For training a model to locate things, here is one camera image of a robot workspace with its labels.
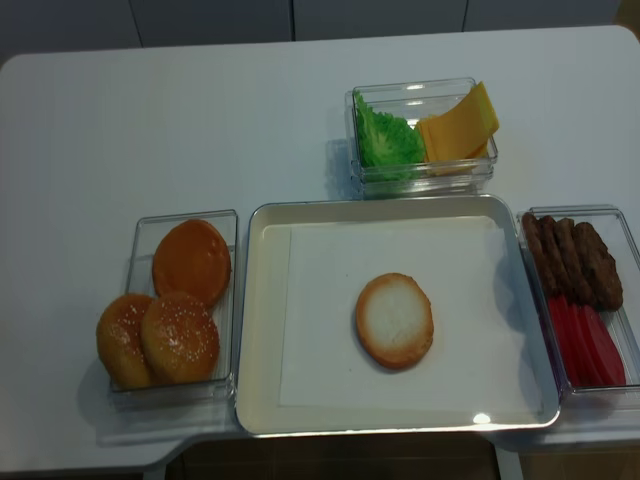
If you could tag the bottom bun on tray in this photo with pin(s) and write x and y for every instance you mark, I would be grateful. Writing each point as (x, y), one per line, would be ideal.
(394, 321)

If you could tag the red tomato slices stack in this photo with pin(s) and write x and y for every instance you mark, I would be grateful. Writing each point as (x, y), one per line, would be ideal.
(593, 358)

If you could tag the clear patty tomato container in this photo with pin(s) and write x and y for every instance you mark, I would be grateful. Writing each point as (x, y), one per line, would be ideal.
(622, 324)

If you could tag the green lettuce leaf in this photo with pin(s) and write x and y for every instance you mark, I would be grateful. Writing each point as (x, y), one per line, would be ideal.
(387, 143)

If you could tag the white metal tray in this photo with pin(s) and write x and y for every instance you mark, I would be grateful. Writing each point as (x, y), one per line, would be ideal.
(266, 285)

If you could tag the brown meat patty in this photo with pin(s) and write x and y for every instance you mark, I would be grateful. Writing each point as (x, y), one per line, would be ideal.
(598, 267)
(554, 257)
(582, 291)
(532, 232)

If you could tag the sesame bun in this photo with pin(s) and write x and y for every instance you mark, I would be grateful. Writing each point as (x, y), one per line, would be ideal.
(119, 343)
(180, 339)

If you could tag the left sesame top bun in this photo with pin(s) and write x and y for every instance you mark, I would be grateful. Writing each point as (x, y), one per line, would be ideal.
(119, 343)

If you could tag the yellow cheese slices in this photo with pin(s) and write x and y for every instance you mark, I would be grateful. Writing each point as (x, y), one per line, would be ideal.
(460, 134)

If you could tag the clear bun container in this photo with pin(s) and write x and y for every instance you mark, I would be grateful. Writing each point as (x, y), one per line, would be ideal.
(221, 384)

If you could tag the red tomato slice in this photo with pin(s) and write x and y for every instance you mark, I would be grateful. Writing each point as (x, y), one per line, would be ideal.
(558, 317)

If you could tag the right sesame top bun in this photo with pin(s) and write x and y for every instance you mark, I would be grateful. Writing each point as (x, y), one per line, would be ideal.
(180, 339)

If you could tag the clear lettuce cheese container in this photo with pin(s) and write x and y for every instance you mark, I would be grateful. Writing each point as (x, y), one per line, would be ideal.
(412, 102)

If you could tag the white paper sheet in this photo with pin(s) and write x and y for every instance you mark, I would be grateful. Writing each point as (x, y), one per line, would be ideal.
(480, 362)

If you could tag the smooth bun half in container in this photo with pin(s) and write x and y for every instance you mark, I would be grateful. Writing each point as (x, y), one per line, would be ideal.
(192, 258)

